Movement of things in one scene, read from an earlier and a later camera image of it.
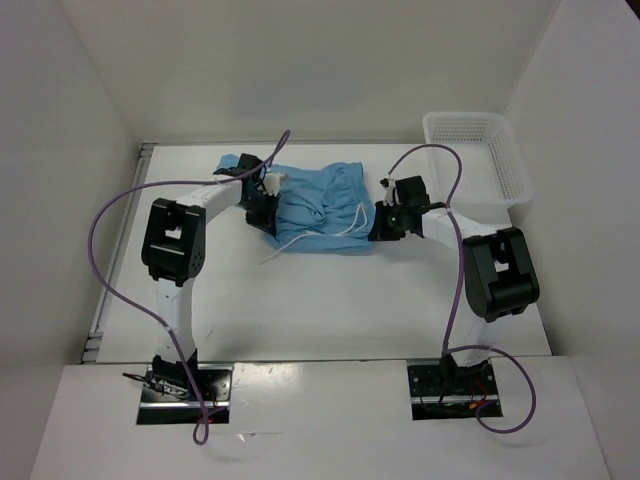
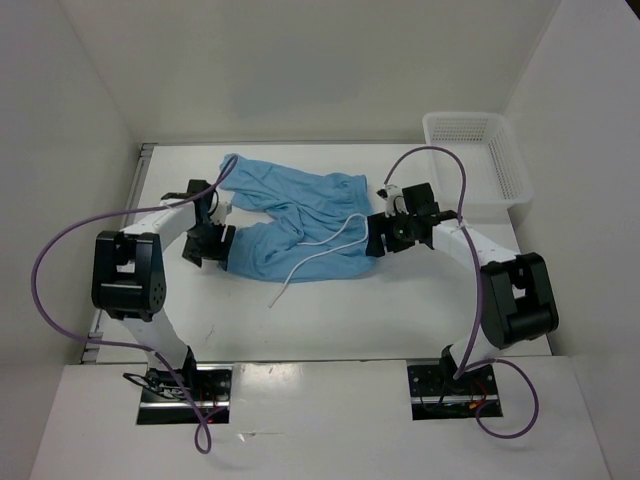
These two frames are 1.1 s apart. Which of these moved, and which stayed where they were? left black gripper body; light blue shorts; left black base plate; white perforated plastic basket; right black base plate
Moved: light blue shorts; left black gripper body
Stayed: right black base plate; left black base plate; white perforated plastic basket
